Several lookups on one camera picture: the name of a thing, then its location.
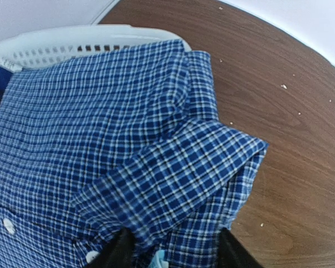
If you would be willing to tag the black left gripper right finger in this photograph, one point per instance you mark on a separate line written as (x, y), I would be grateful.
(232, 254)

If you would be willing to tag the blue small-check long sleeve shirt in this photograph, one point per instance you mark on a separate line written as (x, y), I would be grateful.
(122, 139)

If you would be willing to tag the white plastic laundry basket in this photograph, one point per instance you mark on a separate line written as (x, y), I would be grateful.
(39, 49)

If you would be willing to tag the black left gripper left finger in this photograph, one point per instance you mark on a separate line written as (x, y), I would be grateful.
(118, 252)

